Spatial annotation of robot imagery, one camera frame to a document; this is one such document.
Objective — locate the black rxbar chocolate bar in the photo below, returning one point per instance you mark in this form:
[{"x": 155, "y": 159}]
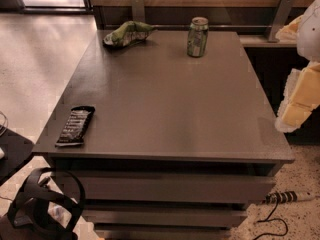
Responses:
[{"x": 75, "y": 127}]

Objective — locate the black side table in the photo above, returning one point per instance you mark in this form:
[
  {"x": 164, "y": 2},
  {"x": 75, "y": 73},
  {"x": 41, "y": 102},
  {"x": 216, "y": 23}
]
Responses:
[{"x": 17, "y": 152}]

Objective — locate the right metal shelf bracket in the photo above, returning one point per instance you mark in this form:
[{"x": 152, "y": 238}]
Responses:
[{"x": 278, "y": 19}]

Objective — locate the striped power strip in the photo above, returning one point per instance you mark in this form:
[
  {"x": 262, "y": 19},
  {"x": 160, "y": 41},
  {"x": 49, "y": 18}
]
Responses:
[{"x": 288, "y": 197}]

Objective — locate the metal shelf bracket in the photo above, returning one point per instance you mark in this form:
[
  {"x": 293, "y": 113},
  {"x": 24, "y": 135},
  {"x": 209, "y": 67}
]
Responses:
[
  {"x": 278, "y": 19},
  {"x": 138, "y": 10}
]

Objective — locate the green soda can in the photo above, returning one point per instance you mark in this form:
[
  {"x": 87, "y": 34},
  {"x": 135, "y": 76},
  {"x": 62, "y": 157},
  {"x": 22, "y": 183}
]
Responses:
[{"x": 197, "y": 37}]

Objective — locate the grey drawer cabinet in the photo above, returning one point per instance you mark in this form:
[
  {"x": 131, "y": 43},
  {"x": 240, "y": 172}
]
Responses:
[{"x": 178, "y": 147}]

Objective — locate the black vr headset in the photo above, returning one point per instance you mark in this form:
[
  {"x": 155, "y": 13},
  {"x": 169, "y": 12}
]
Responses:
[{"x": 29, "y": 209}]

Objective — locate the left metal shelf bracket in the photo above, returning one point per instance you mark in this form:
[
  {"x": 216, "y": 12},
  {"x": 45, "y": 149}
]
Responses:
[{"x": 138, "y": 10}]

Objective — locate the green chip bag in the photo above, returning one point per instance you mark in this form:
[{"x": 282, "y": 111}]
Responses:
[{"x": 129, "y": 33}]

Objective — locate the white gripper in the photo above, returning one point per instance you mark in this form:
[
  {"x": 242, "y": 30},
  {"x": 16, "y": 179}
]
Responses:
[{"x": 310, "y": 34}]

